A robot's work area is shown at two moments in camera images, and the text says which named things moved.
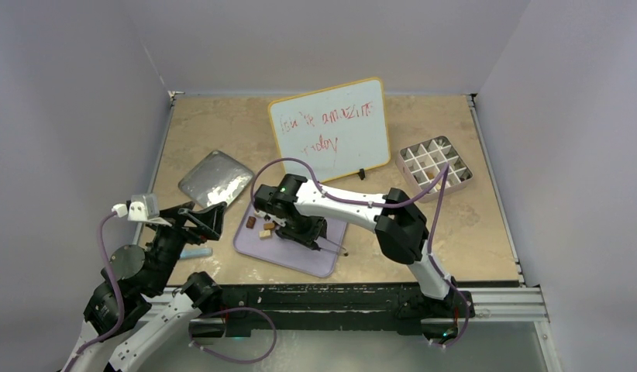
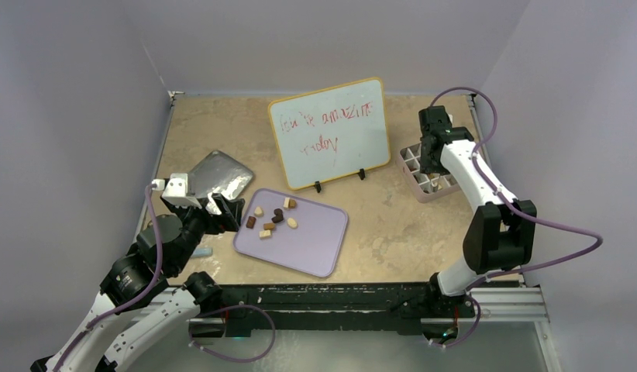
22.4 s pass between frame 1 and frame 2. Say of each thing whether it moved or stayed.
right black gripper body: moved
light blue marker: stayed
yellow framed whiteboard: stayed
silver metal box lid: stayed
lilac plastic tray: stayed
